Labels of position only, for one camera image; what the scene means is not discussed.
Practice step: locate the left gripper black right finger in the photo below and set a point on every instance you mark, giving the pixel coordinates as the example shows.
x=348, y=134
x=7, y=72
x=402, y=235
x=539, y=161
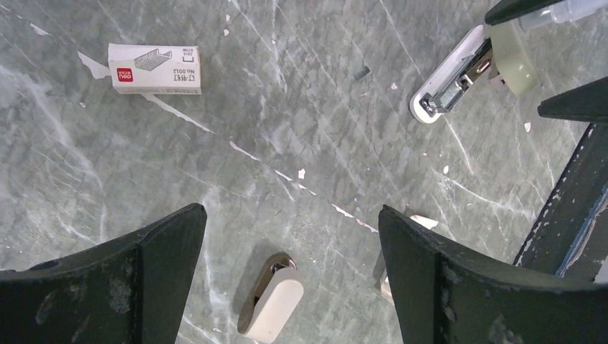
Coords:
x=453, y=294

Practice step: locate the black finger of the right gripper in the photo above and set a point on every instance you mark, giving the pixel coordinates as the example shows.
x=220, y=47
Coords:
x=587, y=103
x=506, y=10

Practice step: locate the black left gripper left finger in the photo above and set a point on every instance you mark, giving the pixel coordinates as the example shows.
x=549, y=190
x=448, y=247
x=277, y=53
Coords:
x=131, y=289

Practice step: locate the pale green white stapler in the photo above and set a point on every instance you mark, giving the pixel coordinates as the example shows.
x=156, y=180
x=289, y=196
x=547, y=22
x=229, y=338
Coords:
x=496, y=51

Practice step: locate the white staple box tray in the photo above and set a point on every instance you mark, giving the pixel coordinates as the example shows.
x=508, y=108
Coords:
x=402, y=257

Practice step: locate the brown stapler base part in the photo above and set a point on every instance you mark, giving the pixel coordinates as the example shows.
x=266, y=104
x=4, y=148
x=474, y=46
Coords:
x=273, y=299

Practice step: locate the small metal staple strip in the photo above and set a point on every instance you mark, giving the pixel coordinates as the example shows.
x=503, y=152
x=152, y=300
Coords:
x=361, y=74

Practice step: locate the white staple box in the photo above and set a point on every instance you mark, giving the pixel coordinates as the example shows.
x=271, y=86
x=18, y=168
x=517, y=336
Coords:
x=146, y=69

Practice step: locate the clear plastic screw organizer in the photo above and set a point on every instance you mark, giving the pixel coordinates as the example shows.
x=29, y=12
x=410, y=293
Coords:
x=560, y=12

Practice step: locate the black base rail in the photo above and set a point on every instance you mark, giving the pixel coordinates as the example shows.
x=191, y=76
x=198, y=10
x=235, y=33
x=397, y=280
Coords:
x=569, y=237

